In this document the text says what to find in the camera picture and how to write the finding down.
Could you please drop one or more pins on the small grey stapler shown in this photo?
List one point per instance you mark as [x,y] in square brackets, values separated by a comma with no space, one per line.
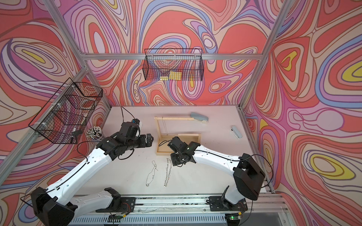
[236,132]

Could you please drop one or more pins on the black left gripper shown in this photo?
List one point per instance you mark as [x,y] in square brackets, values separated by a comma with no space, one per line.
[149,141]

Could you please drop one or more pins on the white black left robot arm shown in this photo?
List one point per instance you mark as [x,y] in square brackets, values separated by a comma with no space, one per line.
[56,205]

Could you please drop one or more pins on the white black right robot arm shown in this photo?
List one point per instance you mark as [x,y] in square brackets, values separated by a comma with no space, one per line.
[247,174]

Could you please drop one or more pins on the yellow sticky notes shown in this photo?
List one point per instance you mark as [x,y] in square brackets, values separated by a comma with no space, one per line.
[173,75]

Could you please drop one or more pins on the cup of pencils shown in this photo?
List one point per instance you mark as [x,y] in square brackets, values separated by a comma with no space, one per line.
[94,133]

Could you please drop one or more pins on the black wire basket back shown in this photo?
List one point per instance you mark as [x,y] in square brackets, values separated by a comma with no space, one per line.
[161,61]

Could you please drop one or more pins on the wooden jewelry display stand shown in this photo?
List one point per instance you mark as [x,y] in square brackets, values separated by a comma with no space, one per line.
[164,135]

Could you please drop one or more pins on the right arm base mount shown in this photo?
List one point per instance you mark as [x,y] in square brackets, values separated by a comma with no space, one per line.
[219,203]

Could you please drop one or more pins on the blue grey stapler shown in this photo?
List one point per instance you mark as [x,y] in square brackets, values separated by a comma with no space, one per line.
[199,117]

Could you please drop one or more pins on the black wire basket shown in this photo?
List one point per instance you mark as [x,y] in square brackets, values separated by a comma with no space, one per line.
[161,61]
[63,119]

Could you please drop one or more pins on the black wire basket left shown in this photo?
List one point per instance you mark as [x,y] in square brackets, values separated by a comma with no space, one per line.
[63,119]

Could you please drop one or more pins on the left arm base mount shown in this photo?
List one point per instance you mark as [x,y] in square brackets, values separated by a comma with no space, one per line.
[118,203]

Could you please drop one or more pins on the aluminium rail with vents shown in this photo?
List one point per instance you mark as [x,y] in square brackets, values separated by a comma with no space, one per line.
[159,210]

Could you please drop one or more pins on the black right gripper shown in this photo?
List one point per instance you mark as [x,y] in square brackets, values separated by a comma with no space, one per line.
[174,159]

